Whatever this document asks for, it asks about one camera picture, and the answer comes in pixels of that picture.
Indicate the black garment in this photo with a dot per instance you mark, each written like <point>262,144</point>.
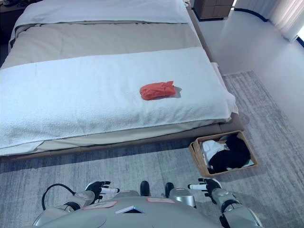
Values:
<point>230,156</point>

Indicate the grey striped rug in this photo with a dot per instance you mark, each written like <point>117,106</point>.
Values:
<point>268,133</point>

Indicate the white pillow cover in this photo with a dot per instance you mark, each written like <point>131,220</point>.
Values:
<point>102,10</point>

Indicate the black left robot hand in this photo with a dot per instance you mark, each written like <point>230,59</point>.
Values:
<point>95,187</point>

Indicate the silver robot leg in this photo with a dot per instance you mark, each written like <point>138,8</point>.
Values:
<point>183,196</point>
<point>144,187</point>

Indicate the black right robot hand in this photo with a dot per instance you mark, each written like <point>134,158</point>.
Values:
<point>211,185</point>

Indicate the grey robot torso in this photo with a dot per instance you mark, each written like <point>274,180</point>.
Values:
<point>133,216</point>

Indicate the silver left robot leg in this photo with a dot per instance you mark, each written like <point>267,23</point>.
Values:
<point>144,187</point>

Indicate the white garment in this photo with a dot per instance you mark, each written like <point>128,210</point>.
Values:
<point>212,148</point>

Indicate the beige duvet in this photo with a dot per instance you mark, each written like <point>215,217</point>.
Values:
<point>107,39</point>

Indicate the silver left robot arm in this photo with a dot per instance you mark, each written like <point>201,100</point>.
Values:
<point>82,196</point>

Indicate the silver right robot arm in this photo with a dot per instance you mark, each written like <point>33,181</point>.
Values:
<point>228,197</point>

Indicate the orange garment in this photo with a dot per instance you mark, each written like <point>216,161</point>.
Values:
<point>156,90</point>

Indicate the white terry blanket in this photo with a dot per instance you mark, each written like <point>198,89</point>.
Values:
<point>83,102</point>

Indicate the blue floor trim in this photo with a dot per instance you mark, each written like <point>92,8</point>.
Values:
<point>256,14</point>

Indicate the wicker laundry basket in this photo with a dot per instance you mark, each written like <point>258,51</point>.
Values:
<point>198,158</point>

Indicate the silver right robot leg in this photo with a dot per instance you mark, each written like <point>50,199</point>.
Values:
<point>183,196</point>

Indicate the wooden dresser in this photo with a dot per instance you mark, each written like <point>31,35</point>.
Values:
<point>213,8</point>

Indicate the white sheer curtain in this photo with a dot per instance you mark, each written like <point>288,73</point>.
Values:
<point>288,16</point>

